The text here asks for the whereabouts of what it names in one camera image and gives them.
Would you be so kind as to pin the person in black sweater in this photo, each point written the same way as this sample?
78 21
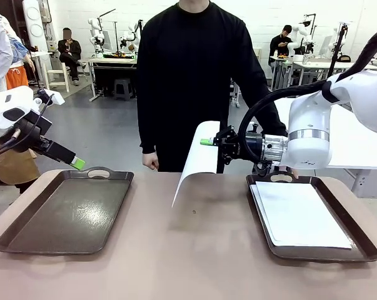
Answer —
191 78

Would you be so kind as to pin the person's right hand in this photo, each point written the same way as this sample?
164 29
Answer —
150 161

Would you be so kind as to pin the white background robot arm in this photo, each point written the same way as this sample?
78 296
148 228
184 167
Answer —
297 31
97 39

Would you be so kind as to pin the seated person looking at phone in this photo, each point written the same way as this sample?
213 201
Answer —
280 43

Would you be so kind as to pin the long white background desk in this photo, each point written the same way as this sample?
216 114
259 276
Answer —
319 65

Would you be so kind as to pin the seated person in black jacket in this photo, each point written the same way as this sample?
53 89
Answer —
69 50

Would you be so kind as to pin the white wooden chair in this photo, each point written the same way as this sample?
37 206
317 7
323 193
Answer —
57 73

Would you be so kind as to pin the white side table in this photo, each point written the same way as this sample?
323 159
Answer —
350 150

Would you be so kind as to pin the tall white unit with circles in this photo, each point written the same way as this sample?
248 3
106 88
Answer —
35 31

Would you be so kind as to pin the small white desk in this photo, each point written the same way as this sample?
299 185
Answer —
41 53

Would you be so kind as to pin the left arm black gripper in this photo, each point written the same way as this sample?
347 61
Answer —
30 134

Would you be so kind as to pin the black-sleeved left forearm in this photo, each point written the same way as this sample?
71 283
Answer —
269 118

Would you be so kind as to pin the figure in orange shorts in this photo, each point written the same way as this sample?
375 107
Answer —
16 78

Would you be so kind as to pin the person's left hand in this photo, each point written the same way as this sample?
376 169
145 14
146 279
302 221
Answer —
291 172

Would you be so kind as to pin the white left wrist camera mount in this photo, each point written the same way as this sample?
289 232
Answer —
57 99

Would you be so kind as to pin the black tripod stand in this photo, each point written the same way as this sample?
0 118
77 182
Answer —
39 90

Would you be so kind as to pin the brown plastic serving tray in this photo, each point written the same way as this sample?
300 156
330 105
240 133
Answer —
66 218
300 254

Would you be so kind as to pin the black-sleeved right forearm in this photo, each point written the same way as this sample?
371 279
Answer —
147 131

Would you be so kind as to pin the white desk with black frame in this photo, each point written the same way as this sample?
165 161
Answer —
113 61

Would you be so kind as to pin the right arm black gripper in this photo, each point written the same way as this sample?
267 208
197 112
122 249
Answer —
254 145

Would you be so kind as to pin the white wheeled stand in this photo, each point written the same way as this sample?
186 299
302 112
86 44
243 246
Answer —
236 93

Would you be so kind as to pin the grey plastic stool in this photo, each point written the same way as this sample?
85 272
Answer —
123 84

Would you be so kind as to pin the tall black pole stand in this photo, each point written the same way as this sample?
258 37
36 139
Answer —
336 53

